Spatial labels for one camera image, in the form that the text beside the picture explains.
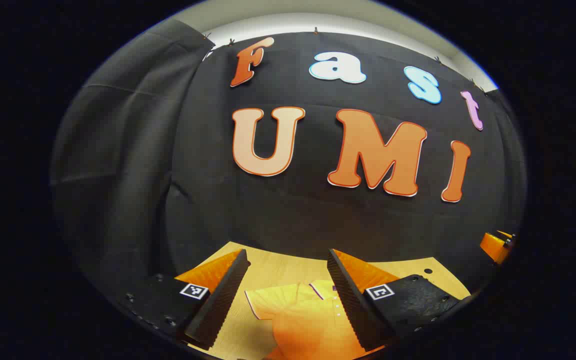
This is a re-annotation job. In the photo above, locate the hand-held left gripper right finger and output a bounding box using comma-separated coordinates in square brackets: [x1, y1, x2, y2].
[327, 248, 473, 352]

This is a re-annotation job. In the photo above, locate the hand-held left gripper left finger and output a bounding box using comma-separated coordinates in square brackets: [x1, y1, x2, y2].
[123, 248, 251, 351]

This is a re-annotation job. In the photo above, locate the orange T-shirt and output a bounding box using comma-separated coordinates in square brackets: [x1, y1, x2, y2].
[244, 279, 386, 360]

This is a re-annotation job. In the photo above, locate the black backdrop cloth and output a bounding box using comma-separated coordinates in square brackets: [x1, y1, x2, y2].
[50, 17, 528, 311]

